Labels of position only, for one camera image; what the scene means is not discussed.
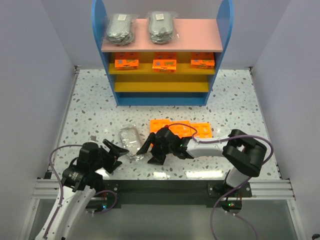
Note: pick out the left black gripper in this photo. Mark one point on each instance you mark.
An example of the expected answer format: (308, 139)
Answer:
(107, 157)

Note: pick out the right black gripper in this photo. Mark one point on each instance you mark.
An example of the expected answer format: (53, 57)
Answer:
(159, 144)

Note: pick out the silver scrubber pack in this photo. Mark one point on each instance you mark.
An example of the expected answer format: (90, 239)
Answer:
(120, 29)
(161, 26)
(131, 141)

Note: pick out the orange sponge pack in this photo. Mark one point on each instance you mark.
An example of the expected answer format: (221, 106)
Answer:
(165, 62)
(202, 60)
(126, 61)
(203, 129)
(181, 128)

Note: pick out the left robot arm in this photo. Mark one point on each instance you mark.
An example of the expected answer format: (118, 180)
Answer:
(78, 184)

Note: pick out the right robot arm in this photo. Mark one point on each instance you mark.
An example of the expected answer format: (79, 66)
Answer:
(246, 153)

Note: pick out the blue shelf unit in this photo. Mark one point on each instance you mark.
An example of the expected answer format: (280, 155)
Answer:
(187, 86)

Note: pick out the orange sponge pack on shelf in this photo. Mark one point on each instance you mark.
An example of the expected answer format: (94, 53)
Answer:
(202, 60)

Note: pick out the orange sponge pack hidden middle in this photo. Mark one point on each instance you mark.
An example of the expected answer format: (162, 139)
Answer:
(157, 124)

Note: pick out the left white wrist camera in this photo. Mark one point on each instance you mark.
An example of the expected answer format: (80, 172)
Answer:
(93, 139)

